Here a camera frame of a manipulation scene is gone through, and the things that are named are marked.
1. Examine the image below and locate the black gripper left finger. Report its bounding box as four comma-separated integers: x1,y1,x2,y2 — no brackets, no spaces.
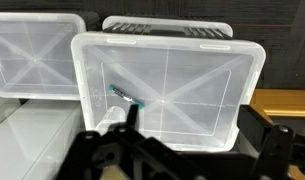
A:
56,103,206,180

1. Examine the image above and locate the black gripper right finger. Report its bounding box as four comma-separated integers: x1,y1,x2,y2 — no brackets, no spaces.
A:
237,104,296,180

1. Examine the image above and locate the teal capped marker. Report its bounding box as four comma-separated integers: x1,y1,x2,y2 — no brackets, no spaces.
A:
108,84,146,110

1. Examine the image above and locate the clear plastic storage box lid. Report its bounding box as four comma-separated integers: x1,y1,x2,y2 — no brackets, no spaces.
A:
70,31,267,153

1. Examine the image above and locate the black ribbed storage crate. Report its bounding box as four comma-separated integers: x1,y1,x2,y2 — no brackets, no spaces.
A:
103,22,232,40

